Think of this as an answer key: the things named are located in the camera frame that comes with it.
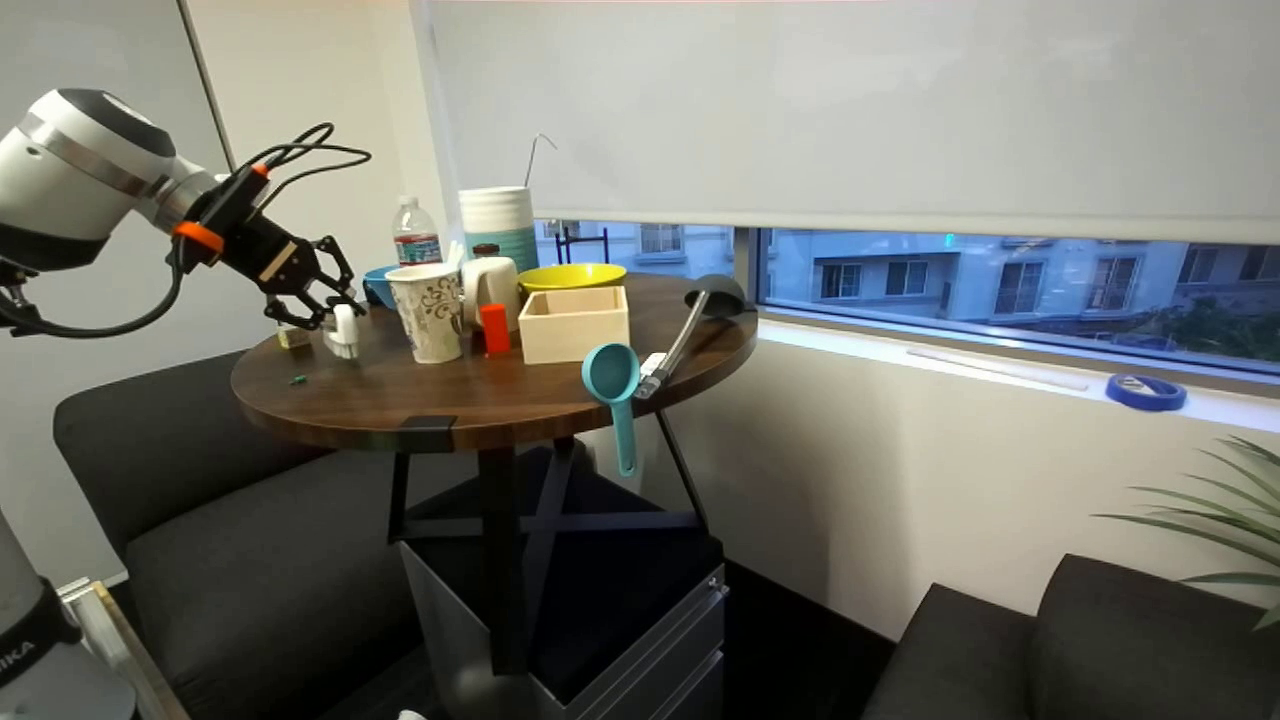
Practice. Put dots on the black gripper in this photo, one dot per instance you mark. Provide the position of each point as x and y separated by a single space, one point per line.
275 255

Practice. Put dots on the white scrub brush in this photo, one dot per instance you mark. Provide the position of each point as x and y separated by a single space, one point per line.
347 335

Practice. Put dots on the white black Franka robot arm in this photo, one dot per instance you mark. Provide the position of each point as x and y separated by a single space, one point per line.
82 162

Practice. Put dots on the blue plastic bowl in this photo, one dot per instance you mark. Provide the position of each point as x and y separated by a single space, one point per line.
379 287

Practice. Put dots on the patterned paper cup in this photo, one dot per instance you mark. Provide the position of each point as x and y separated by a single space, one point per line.
426 315

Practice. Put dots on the clear plastic water bottle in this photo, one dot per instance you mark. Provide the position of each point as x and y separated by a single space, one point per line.
418 238

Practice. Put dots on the round dark wooden table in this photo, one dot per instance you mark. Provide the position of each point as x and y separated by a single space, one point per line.
401 393

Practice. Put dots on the small orange object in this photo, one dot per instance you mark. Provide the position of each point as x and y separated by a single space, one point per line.
498 329

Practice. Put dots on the white and teal cup stack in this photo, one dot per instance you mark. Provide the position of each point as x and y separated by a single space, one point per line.
498 220

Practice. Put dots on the yellow bowl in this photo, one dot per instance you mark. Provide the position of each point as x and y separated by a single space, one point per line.
575 276

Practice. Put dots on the light wooden box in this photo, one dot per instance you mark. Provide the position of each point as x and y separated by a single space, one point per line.
575 329

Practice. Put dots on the dark grey couch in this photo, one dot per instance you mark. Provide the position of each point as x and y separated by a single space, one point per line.
1092 653
225 561

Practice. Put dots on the teal plastic scoop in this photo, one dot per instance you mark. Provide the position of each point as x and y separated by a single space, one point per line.
609 374

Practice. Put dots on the white roller blind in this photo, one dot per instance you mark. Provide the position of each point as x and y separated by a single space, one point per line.
866 104

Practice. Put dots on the glass window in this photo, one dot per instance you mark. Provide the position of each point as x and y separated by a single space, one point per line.
1001 287

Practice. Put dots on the blue tape roll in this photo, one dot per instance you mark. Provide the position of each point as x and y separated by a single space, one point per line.
1145 391

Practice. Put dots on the green leafy plant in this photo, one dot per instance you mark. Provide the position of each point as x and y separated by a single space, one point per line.
1225 524

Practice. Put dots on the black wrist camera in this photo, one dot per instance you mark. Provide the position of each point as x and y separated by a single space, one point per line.
254 187

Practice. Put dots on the white metal frame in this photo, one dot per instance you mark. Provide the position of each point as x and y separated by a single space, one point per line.
127 653

